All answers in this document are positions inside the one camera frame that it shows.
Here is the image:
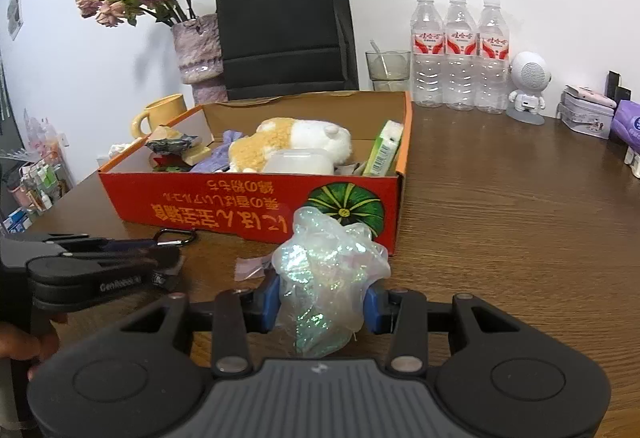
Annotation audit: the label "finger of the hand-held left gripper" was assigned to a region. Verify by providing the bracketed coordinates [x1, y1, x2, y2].
[27, 252, 182, 286]
[47, 234, 168, 255]

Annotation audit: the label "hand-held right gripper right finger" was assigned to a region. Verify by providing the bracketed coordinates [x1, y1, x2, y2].
[364, 283, 523, 376]

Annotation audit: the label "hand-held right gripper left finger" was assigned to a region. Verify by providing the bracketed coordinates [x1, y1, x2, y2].
[117, 272, 282, 378]

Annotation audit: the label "black carabiner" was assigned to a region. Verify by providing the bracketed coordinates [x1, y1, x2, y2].
[152, 228, 197, 249]

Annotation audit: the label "iridescent plastic bag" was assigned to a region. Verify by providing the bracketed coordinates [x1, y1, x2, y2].
[272, 205, 392, 359]

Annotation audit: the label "orange cardboard box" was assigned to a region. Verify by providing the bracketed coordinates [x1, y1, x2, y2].
[97, 90, 413, 256]

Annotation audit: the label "blue yellow snack packet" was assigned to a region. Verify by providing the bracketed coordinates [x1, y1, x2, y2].
[146, 125, 203, 154]

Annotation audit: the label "purple linen pouch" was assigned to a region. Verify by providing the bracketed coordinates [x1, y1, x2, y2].
[190, 130, 246, 173]

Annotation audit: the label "translucent plastic container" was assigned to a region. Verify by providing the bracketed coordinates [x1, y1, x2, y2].
[265, 148, 334, 175]

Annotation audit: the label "green tissue pack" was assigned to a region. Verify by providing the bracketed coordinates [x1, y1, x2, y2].
[362, 120, 404, 177]

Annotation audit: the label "yellow white plush toy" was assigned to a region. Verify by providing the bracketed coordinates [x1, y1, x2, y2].
[228, 118, 353, 174]

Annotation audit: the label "person's left hand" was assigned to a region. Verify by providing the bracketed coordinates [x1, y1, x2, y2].
[0, 313, 68, 381]

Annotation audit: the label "small clear plastic bag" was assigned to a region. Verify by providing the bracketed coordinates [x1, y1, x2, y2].
[235, 255, 277, 282]

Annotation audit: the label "shelf of small bottles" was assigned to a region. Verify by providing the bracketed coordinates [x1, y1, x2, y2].
[0, 115, 76, 234]

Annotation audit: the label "yellow mug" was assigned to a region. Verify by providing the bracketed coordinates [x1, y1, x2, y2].
[131, 94, 188, 139]

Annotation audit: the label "purple ceramic vase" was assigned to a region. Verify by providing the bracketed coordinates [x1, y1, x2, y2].
[171, 13, 228, 106]

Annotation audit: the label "glass cup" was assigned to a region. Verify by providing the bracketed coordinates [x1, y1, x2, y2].
[365, 39, 412, 93]

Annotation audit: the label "clear spoon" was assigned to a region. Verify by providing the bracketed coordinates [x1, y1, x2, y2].
[370, 39, 397, 80]

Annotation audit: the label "clear water bottle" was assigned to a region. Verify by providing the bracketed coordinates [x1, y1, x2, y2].
[475, 0, 511, 114]
[444, 0, 480, 111]
[410, 0, 446, 109]

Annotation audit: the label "black paper bag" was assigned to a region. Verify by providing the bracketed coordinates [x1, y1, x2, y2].
[214, 0, 360, 101]

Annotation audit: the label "white robot speaker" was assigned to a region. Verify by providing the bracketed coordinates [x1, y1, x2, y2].
[506, 51, 553, 125]

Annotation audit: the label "grey tin box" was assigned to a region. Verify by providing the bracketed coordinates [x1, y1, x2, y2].
[556, 90, 616, 140]

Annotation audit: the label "white small bottles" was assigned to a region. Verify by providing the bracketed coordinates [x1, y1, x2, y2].
[623, 145, 640, 179]

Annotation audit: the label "pink small case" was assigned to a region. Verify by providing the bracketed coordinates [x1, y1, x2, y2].
[564, 85, 619, 108]

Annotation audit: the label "purple wipes packet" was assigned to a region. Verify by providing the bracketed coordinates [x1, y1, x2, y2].
[612, 99, 640, 150]

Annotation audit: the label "black small box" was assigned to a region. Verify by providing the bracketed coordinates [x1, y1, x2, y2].
[606, 70, 632, 102]

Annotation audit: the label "wall poster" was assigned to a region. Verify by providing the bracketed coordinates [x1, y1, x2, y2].
[6, 0, 24, 41]

